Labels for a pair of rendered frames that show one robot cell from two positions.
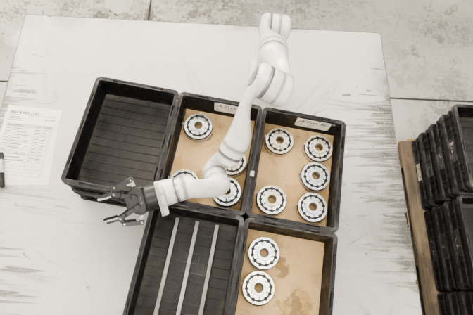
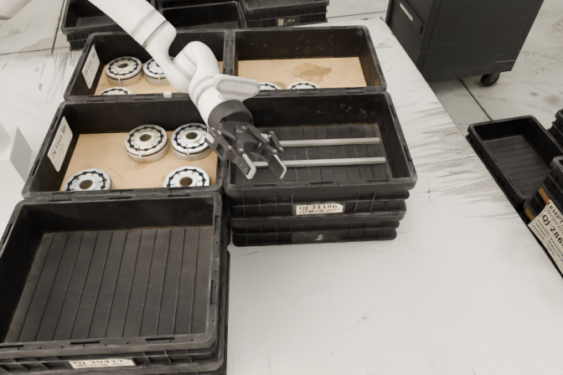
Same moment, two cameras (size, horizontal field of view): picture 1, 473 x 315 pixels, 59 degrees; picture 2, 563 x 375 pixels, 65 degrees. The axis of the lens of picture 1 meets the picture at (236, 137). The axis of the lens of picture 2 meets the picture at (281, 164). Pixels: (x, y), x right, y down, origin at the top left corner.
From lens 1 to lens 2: 1.02 m
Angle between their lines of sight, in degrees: 48
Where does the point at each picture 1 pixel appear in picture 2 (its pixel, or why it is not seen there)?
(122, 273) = (328, 274)
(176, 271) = (310, 176)
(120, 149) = (129, 297)
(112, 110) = (41, 338)
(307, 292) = (293, 67)
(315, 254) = (252, 65)
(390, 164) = not seen: hidden behind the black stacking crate
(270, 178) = not seen: hidden behind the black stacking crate
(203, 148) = (125, 182)
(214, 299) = (329, 134)
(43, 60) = not seen: outside the picture
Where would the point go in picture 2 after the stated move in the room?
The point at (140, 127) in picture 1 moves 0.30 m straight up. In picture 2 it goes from (84, 278) to (16, 179)
